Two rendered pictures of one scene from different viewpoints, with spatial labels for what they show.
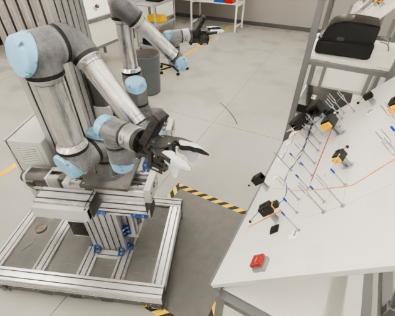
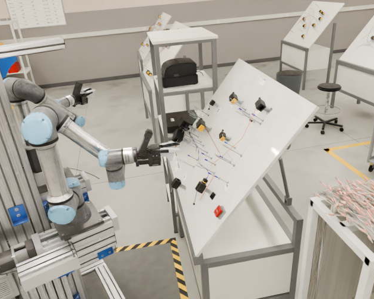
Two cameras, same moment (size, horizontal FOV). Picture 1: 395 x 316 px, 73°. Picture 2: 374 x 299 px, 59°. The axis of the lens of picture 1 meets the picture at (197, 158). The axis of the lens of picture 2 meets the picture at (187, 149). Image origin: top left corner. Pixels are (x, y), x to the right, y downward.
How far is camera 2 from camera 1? 0.99 m
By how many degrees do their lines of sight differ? 33
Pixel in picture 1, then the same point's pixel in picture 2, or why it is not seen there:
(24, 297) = not seen: outside the picture
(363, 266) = (268, 165)
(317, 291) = (252, 226)
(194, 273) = not seen: outside the picture
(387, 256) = (273, 155)
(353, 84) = (178, 109)
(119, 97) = (95, 141)
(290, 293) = (240, 236)
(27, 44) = (46, 118)
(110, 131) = (115, 156)
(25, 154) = not seen: outside the picture
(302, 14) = (95, 67)
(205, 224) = (133, 270)
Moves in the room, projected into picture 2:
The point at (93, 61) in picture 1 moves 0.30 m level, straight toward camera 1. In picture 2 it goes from (70, 123) to (121, 132)
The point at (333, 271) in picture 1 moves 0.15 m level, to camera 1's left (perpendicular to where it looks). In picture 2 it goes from (258, 177) to (238, 189)
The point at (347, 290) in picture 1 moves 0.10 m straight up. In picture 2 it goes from (265, 217) to (265, 204)
